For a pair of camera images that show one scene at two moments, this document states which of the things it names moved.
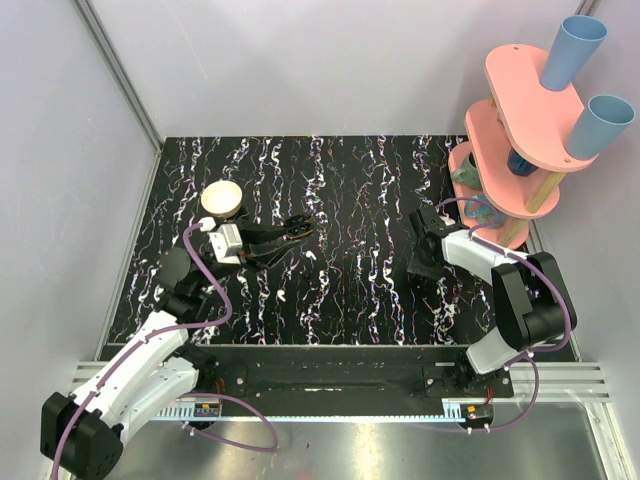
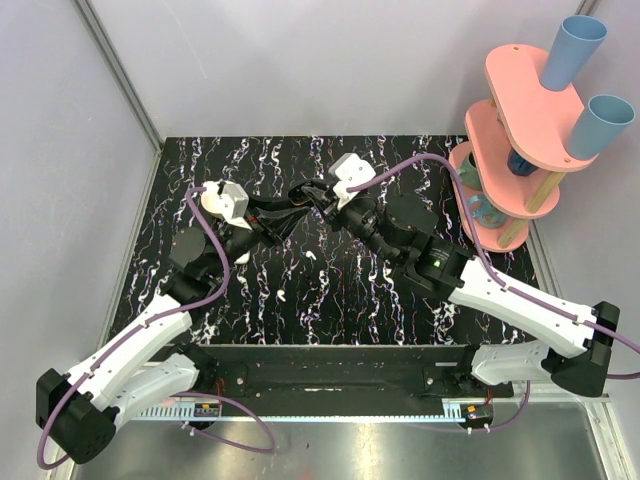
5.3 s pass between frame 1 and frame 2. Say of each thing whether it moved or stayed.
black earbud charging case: moved
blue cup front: stayed
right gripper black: moved
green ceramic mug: stayed
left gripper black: moved
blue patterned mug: stayed
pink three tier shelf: stayed
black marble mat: stayed
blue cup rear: stayed
